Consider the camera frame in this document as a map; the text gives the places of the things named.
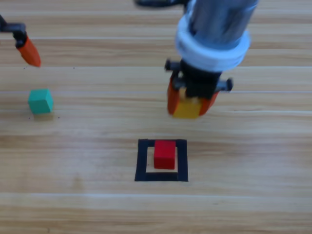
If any black tape square outline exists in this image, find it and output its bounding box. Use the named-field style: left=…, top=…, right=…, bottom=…
left=134, top=138, right=189, bottom=183

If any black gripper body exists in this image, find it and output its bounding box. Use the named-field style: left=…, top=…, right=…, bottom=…
left=0, top=14, right=26, bottom=33
left=165, top=59, right=234, bottom=99

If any yellow wooden cube block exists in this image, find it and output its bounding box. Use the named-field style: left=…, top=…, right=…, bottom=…
left=173, top=94, right=202, bottom=119

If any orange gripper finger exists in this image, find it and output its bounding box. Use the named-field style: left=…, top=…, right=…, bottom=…
left=198, top=91, right=219, bottom=117
left=13, top=30, right=42, bottom=68
left=167, top=73, right=184, bottom=116

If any green wooden cube block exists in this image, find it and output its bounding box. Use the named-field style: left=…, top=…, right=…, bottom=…
left=28, top=88, right=54, bottom=115

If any red wooden cube block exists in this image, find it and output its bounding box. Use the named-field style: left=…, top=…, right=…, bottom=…
left=153, top=139, right=176, bottom=170

